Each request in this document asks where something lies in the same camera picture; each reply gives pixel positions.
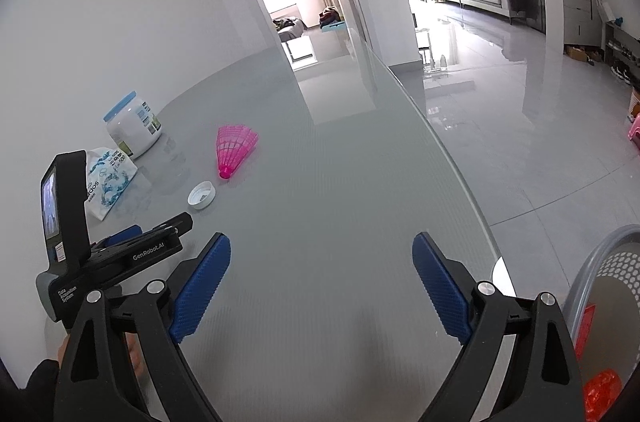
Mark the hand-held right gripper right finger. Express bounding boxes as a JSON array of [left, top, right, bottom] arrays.
[[411, 231, 586, 422]]

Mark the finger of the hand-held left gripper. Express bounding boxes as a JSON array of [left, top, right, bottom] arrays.
[[142, 212, 194, 236], [91, 224, 145, 250]]

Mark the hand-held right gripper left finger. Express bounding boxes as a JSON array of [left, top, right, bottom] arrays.
[[59, 232, 232, 422]]

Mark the grey perforated plastic basket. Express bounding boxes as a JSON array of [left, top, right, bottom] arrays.
[[565, 225, 640, 422]]

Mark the red plastic net bag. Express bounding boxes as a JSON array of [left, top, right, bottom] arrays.
[[582, 369, 623, 422]]

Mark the person's left hand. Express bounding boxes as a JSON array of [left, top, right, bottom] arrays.
[[56, 331, 147, 375]]

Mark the white bottle cap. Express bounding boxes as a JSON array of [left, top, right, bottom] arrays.
[[187, 183, 217, 209]]

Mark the white and blue tissue pack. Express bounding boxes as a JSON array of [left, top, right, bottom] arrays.
[[82, 147, 139, 221]]

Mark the pink plastic shuttlecock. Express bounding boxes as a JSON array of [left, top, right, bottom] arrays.
[[217, 125, 260, 179]]

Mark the white jar with blue lid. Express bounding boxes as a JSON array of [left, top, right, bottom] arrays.
[[103, 91, 164, 159]]

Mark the bed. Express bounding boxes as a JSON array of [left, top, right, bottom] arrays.
[[276, 17, 307, 44]]

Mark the shoe rack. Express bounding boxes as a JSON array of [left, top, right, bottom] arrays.
[[602, 21, 640, 83]]

